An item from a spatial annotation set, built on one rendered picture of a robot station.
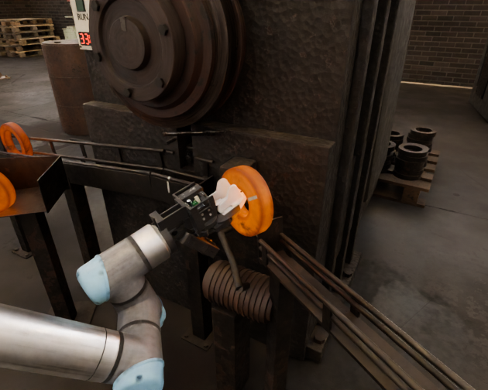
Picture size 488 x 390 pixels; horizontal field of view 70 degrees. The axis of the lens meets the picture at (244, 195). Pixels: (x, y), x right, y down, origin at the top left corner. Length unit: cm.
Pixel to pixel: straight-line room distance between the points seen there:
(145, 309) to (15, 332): 21
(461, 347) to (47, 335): 152
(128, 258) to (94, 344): 14
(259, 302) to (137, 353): 44
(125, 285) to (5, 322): 18
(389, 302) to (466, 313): 33
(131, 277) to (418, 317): 138
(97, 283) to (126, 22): 61
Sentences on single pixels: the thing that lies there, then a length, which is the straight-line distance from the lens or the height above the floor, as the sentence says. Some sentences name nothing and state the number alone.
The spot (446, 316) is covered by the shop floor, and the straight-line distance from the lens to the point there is 184.
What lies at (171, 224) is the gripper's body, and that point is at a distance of 65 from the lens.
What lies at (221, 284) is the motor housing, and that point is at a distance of 101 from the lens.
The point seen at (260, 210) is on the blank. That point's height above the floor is 84.
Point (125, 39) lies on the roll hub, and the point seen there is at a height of 113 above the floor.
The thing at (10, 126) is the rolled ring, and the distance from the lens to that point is 181.
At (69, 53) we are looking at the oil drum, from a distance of 385.
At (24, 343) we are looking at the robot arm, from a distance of 57.
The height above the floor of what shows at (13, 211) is 60.
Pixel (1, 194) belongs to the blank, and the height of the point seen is 67.
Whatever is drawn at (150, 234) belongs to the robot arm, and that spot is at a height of 84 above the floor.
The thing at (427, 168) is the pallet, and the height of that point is 14.
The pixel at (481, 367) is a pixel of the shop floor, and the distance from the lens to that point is 171.
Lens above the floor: 120
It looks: 29 degrees down
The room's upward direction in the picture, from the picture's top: straight up
